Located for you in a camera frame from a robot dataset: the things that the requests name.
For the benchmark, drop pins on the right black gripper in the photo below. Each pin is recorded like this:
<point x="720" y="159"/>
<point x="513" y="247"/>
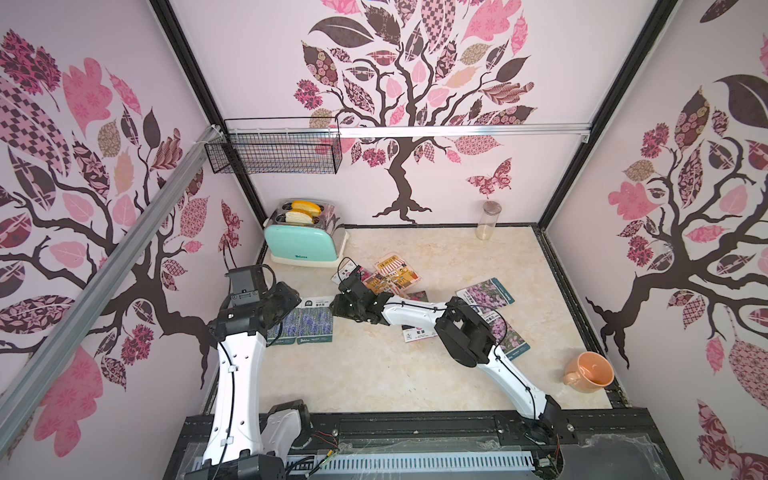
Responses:
<point x="351" y="294"/>

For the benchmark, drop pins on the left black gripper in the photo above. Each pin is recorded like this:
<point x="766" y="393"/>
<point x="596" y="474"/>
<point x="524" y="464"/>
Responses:
<point x="290" y="298"/>

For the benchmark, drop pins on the lavender packet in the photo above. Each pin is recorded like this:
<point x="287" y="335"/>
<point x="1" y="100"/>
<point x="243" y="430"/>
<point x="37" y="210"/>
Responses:
<point x="285" y="333"/>
<point x="315" y="320"/>

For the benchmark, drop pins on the sunflower shop packet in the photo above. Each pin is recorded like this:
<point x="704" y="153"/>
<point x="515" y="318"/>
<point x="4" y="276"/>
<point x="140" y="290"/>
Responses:
<point x="397" y="272"/>
<point x="380" y="284"/>

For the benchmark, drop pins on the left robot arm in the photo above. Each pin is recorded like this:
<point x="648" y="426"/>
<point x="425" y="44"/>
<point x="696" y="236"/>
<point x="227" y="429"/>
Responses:
<point x="239" y="446"/>

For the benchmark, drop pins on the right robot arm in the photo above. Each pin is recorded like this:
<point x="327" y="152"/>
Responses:
<point x="468" y="339"/>

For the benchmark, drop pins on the mint green toaster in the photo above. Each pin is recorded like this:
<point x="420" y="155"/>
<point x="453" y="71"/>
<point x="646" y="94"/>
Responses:
<point x="319" y="245"/>

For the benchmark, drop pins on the pale toast slice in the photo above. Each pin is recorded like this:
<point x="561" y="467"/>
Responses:
<point x="299" y="217"/>

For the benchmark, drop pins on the yellow toast slice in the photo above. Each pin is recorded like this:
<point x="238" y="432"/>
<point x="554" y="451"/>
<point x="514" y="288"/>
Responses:
<point x="310" y="208"/>

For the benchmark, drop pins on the purple flower packet upper right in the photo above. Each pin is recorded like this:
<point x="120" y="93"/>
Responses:
<point x="489" y="296"/>

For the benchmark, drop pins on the purple flower packet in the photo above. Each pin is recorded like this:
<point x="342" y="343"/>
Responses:
<point x="489" y="296"/>
<point x="511" y="342"/>

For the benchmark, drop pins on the clear glass jar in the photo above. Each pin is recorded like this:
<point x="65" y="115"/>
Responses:
<point x="491" y="211"/>

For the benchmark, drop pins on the purple flower packet lower right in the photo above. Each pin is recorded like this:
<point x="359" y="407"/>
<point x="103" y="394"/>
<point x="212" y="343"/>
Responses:
<point x="511" y="342"/>

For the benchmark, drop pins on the white vented strip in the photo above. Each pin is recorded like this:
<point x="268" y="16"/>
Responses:
<point x="415" y="463"/>

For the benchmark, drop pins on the orange cup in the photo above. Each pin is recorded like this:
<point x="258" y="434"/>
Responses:
<point x="588" y="373"/>

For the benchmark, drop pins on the black wire basket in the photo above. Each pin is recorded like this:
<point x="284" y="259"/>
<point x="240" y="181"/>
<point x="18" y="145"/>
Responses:
<point x="286" y="145"/>

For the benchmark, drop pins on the aluminium rail back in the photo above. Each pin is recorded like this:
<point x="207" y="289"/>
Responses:
<point x="429" y="131"/>

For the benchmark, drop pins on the aluminium rail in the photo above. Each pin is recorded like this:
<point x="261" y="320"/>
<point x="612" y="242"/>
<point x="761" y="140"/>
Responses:
<point x="429" y="131"/>
<point x="26" y="391"/>

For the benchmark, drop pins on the aluminium rail left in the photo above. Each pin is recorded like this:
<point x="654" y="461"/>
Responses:
<point x="26" y="391"/>

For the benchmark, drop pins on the black base frame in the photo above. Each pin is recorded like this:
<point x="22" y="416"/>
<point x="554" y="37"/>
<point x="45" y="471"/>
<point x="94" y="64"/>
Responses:
<point x="603" y="444"/>

